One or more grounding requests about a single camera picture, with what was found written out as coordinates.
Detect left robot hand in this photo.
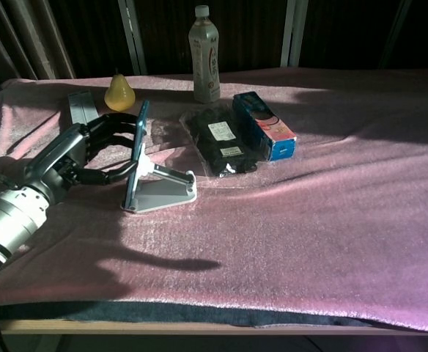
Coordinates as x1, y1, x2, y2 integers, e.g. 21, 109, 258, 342
23, 111, 141, 206

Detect blue smartphone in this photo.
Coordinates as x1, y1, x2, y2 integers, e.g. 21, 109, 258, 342
124, 99, 151, 208

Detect white phone stand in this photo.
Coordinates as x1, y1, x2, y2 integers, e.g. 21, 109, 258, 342
120, 142, 198, 215

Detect white power strip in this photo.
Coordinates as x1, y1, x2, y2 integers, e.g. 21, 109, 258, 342
67, 90, 101, 125

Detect yellow pear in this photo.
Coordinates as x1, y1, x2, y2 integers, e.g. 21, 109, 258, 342
103, 67, 136, 113

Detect black items in clear bag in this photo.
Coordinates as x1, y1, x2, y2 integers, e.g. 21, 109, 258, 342
179, 104, 265, 180

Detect milk tea bottle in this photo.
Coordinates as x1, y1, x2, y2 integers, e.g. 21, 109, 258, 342
188, 4, 221, 104

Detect pink towel cloth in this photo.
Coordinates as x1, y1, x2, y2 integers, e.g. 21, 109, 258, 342
0, 66, 428, 335

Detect dark curtain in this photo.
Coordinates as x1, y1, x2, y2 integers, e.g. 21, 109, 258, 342
0, 0, 428, 107

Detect dark underlay mat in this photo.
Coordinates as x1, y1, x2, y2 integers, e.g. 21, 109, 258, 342
0, 300, 376, 328

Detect blue cookie box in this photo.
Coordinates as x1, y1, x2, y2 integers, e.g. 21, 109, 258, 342
232, 92, 298, 163

